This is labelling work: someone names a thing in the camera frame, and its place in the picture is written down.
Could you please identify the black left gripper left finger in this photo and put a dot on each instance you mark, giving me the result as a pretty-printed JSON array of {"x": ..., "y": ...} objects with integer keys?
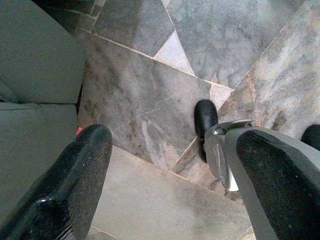
[{"x": 75, "y": 170}]

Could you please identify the small red object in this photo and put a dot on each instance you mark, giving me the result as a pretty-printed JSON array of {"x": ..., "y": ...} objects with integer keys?
[{"x": 79, "y": 130}]

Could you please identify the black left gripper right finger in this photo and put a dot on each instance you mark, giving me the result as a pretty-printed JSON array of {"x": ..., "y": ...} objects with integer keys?
[{"x": 280, "y": 175}]

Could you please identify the black robot foot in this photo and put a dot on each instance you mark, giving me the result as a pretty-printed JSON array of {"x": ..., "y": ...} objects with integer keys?
[
  {"x": 312, "y": 137},
  {"x": 206, "y": 117}
]

